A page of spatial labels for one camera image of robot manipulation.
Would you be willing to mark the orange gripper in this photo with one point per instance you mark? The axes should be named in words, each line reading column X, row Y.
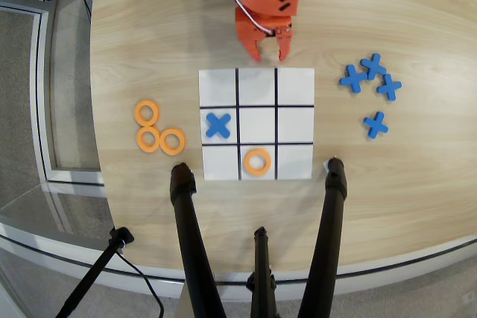
column 249, row 29

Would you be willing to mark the white tic-tac-toe grid paper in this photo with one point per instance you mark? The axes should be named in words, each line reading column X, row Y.
column 294, row 124

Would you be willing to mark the blue foam cross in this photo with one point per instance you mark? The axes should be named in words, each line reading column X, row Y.
column 373, row 66
column 389, row 88
column 218, row 125
column 376, row 125
column 353, row 79

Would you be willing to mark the small white tag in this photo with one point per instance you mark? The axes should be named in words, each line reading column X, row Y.
column 325, row 166

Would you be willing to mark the thick black tripod leg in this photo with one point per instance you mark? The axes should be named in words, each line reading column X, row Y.
column 328, row 228
column 190, row 228

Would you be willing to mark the thin black tripod leg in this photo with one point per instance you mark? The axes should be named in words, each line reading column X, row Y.
column 262, row 269

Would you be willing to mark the slim black stand pole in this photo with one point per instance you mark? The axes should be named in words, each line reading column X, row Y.
column 93, row 273

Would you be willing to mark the grey metal glass frame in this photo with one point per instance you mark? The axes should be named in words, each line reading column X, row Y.
column 43, row 91

